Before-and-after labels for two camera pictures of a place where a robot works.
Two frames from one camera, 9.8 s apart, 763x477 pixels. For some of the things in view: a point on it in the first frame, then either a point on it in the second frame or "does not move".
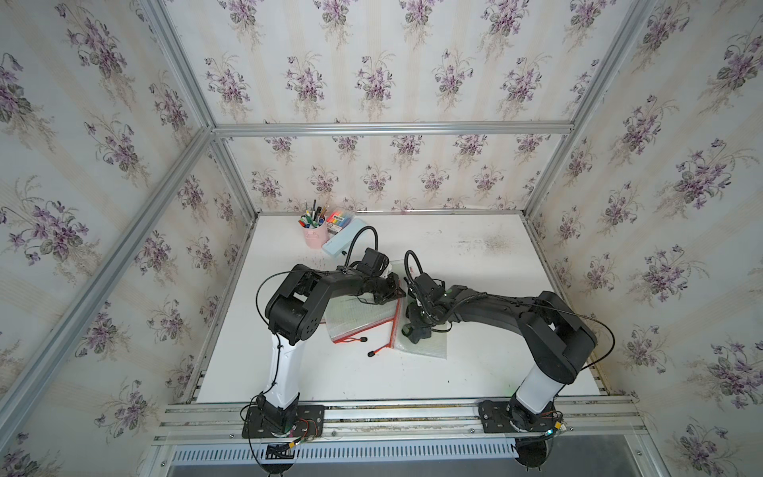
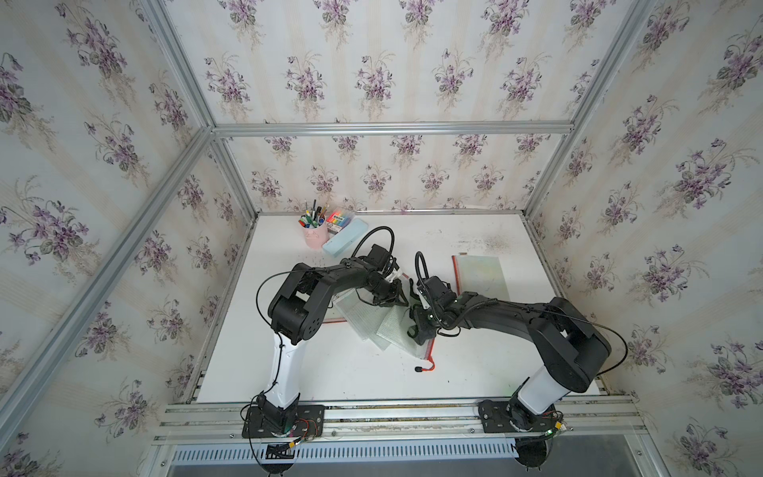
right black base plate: [498, 416] does not move
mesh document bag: [435, 345] -> [482, 275]
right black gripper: [415, 323] does not move
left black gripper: [390, 293] does not move
